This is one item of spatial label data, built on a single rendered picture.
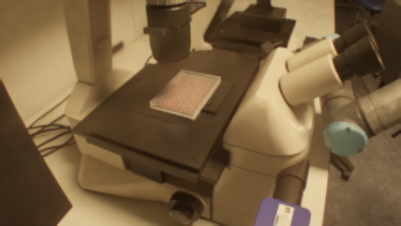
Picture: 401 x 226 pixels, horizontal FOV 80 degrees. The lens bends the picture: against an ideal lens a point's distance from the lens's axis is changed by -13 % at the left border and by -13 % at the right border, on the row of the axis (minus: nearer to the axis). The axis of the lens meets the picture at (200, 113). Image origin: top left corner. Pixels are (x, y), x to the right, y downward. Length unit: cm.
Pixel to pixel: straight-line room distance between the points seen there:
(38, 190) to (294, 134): 33
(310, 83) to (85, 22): 38
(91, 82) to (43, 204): 29
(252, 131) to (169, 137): 14
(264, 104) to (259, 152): 7
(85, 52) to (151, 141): 22
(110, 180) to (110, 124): 16
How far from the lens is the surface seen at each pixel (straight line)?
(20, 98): 93
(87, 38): 53
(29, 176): 35
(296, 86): 36
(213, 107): 47
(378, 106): 61
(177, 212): 50
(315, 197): 64
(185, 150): 40
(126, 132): 45
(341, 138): 62
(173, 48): 43
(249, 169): 40
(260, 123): 35
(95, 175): 62
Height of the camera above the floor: 124
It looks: 38 degrees down
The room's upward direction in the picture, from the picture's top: 1 degrees counter-clockwise
